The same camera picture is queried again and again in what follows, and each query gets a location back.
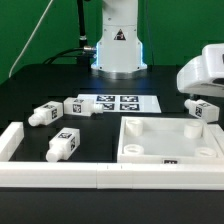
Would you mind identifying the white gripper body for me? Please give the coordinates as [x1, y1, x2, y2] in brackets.
[176, 56, 224, 98]

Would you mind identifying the white square tabletop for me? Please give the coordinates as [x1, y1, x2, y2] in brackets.
[117, 117, 224, 165]

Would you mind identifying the white marker tag sheet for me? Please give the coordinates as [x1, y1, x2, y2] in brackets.
[78, 94, 161, 113]

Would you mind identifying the black pole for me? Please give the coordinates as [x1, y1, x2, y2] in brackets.
[77, 0, 88, 65]

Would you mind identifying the white U-shaped obstacle fence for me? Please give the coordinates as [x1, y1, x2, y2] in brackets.
[0, 124, 224, 190]

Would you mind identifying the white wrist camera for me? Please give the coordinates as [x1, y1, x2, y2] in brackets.
[202, 43, 224, 78]

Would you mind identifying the black cable bundle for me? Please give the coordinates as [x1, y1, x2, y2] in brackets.
[43, 46, 98, 66]

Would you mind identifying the white cable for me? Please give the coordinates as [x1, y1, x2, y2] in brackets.
[8, 0, 55, 79]

